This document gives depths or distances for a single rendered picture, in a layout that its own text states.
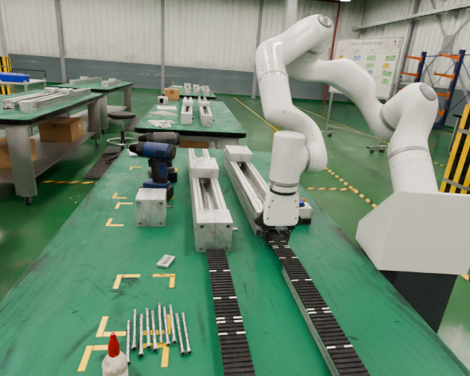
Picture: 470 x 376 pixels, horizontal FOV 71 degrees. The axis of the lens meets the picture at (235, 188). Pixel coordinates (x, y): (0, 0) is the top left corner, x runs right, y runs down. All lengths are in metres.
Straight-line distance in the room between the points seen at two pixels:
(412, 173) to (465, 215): 0.18
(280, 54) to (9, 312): 0.95
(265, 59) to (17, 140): 2.54
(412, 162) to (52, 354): 1.02
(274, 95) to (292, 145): 0.18
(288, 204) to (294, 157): 0.14
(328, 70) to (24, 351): 1.10
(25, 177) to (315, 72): 2.68
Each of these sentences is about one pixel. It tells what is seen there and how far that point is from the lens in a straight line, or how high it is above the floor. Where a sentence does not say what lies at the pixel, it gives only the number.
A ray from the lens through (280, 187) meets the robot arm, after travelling 0.90.
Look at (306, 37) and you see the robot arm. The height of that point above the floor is 1.38.
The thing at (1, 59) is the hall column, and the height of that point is 1.03.
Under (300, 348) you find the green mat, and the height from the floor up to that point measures 0.78.
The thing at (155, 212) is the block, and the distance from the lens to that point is 1.07.
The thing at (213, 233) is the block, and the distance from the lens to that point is 0.93.
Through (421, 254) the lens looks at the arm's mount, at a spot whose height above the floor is 0.84.
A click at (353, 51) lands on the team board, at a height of 1.74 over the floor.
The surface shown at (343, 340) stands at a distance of 0.71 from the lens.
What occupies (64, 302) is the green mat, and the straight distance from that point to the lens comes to 0.83.
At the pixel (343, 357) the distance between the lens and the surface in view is 0.68.
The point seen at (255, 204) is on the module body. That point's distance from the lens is 1.07.
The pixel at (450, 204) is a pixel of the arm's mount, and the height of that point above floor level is 0.99.
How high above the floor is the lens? 1.28
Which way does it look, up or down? 20 degrees down
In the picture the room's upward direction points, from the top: 4 degrees clockwise
